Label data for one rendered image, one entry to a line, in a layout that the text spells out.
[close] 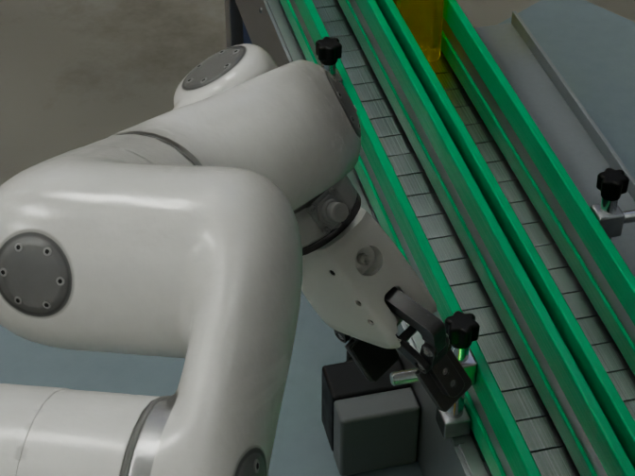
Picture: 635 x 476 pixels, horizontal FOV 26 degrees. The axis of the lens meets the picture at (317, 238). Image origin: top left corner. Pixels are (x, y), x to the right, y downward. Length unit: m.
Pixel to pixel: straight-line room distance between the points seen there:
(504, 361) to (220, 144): 0.65
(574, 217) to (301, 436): 0.35
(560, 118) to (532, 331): 0.44
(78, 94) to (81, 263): 2.74
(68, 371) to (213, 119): 0.80
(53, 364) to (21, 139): 1.70
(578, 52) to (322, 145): 1.29
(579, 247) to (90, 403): 0.91
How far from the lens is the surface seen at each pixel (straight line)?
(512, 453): 1.14
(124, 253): 0.57
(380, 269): 0.95
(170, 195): 0.57
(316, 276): 0.96
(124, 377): 1.49
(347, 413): 1.32
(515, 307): 1.31
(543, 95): 1.68
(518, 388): 1.30
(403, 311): 0.95
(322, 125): 0.77
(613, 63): 2.01
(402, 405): 1.33
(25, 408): 0.54
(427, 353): 0.96
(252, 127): 0.73
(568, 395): 1.21
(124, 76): 3.36
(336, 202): 0.92
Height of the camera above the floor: 1.79
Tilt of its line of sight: 39 degrees down
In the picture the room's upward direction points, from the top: straight up
